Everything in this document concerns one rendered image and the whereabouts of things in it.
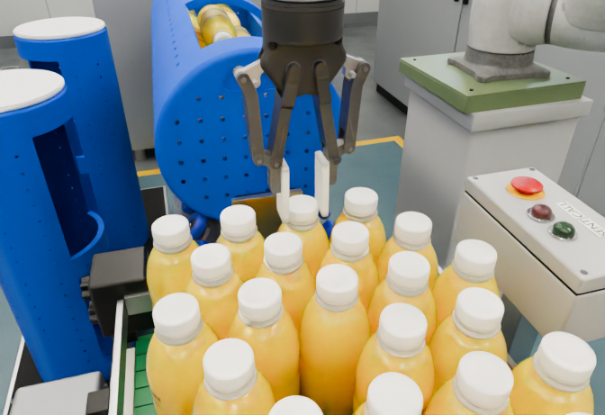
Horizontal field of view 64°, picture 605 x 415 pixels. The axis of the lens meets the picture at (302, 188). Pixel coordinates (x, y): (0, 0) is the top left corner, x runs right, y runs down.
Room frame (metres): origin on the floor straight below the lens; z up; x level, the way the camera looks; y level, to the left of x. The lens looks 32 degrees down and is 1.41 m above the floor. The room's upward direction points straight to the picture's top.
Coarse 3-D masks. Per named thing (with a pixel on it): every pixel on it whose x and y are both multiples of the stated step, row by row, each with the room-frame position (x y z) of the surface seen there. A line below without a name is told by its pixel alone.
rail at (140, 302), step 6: (132, 294) 0.44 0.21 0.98; (138, 294) 0.44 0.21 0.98; (144, 294) 0.44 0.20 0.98; (126, 300) 0.44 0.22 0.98; (132, 300) 0.44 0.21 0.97; (138, 300) 0.44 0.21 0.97; (144, 300) 0.44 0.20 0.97; (150, 300) 0.44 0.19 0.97; (126, 306) 0.44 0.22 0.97; (132, 306) 0.44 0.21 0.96; (138, 306) 0.44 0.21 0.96; (144, 306) 0.44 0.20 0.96; (150, 306) 0.44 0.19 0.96; (132, 312) 0.44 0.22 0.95; (138, 312) 0.44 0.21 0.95
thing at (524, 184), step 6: (516, 180) 0.50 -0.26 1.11; (522, 180) 0.50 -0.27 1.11; (528, 180) 0.50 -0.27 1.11; (534, 180) 0.50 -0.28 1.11; (516, 186) 0.49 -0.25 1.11; (522, 186) 0.48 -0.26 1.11; (528, 186) 0.48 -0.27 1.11; (534, 186) 0.48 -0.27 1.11; (540, 186) 0.49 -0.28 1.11; (522, 192) 0.49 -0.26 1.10; (528, 192) 0.48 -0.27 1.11; (534, 192) 0.48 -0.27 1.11
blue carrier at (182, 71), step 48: (192, 0) 1.01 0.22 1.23; (240, 0) 1.03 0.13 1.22; (192, 48) 0.70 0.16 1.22; (240, 48) 0.64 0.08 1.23; (192, 96) 0.61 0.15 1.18; (240, 96) 0.63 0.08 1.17; (336, 96) 0.66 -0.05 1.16; (192, 144) 0.61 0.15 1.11; (240, 144) 0.62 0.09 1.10; (288, 144) 0.64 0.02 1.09; (192, 192) 0.60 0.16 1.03; (240, 192) 0.62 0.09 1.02
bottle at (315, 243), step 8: (288, 224) 0.45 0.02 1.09; (312, 224) 0.44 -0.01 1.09; (320, 224) 0.46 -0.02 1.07; (296, 232) 0.44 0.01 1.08; (304, 232) 0.44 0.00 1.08; (312, 232) 0.44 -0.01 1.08; (320, 232) 0.45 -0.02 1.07; (304, 240) 0.43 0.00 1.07; (312, 240) 0.44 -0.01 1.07; (320, 240) 0.44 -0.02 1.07; (328, 240) 0.45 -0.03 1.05; (304, 248) 0.43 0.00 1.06; (312, 248) 0.43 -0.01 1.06; (320, 248) 0.44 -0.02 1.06; (328, 248) 0.45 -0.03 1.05; (304, 256) 0.43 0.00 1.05; (312, 256) 0.43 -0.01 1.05; (320, 256) 0.43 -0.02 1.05; (312, 264) 0.43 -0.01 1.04; (312, 272) 0.42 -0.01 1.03
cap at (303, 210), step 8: (296, 200) 0.46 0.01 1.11; (304, 200) 0.46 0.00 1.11; (312, 200) 0.46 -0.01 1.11; (296, 208) 0.45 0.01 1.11; (304, 208) 0.45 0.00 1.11; (312, 208) 0.45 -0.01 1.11; (296, 216) 0.44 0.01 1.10; (304, 216) 0.44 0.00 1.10; (312, 216) 0.44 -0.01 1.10; (296, 224) 0.44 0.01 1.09; (304, 224) 0.44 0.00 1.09
